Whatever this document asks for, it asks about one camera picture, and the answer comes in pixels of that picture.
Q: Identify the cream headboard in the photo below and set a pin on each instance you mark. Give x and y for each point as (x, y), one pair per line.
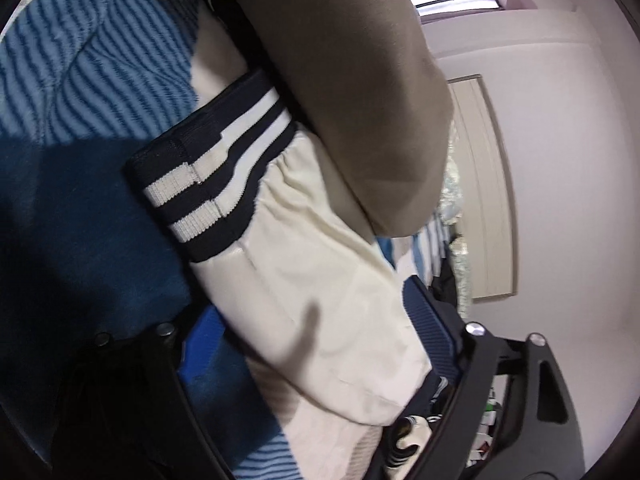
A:
(485, 185)

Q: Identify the black garment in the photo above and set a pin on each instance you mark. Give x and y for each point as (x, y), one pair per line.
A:
(446, 285)

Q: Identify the floral pillow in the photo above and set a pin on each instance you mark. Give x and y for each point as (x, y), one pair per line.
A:
(462, 270)
(450, 185)

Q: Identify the blue and white striped blanket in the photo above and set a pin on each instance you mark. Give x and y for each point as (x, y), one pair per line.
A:
(100, 85)

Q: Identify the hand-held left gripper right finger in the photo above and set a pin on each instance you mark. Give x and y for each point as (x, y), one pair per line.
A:
(432, 330)

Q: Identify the navy and cream varsity jacket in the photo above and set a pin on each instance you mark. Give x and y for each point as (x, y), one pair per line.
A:
(310, 260)

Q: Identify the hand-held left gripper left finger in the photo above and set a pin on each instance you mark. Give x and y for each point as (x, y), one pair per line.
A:
(165, 355)

